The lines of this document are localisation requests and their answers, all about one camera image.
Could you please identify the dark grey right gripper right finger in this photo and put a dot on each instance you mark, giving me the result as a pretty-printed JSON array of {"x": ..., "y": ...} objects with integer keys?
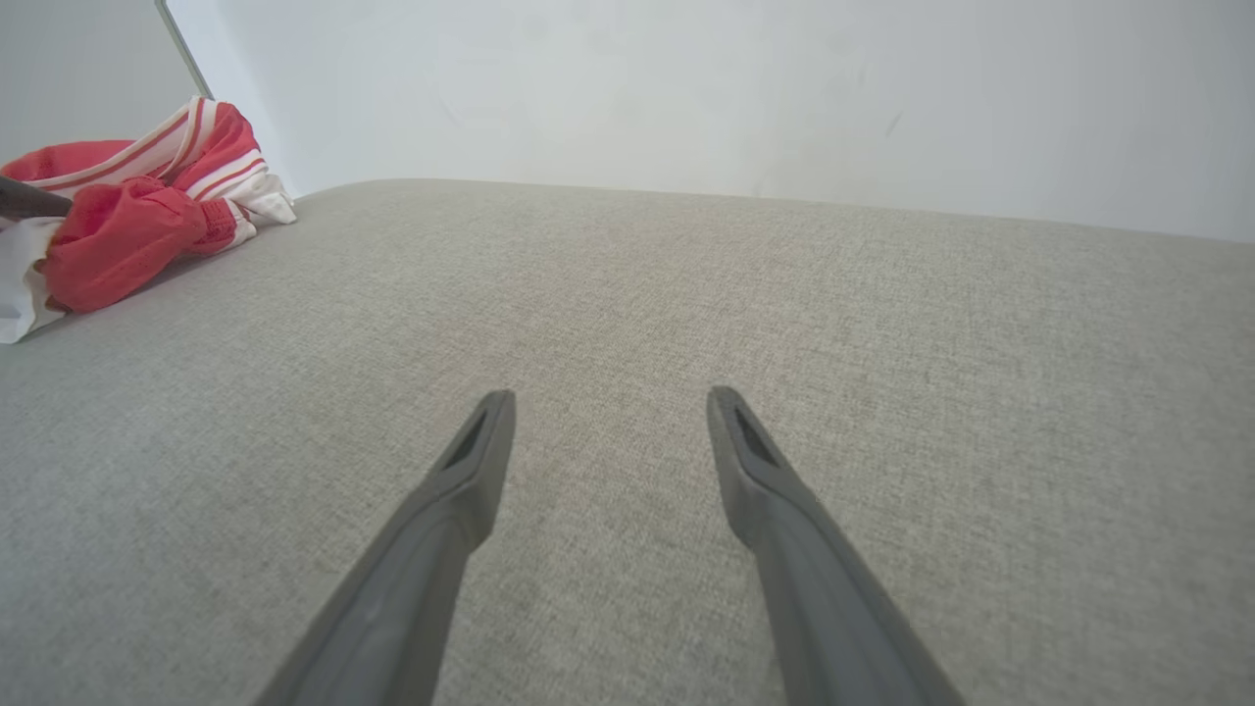
[{"x": 824, "y": 608}]

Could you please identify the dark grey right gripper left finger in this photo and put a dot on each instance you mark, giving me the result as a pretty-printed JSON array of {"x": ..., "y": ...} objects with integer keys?
[{"x": 412, "y": 598}]

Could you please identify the grey metal rail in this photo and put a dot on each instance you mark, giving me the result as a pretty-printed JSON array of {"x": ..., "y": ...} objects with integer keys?
[{"x": 184, "y": 49}]

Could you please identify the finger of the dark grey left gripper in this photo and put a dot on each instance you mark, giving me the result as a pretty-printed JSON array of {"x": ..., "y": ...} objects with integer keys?
[{"x": 29, "y": 199}]

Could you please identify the red white baseball jersey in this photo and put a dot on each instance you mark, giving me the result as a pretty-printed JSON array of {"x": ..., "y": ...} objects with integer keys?
[{"x": 221, "y": 162}]

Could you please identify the red shorts with white stripe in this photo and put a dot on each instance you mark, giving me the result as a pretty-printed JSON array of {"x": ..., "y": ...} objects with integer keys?
[{"x": 118, "y": 240}]

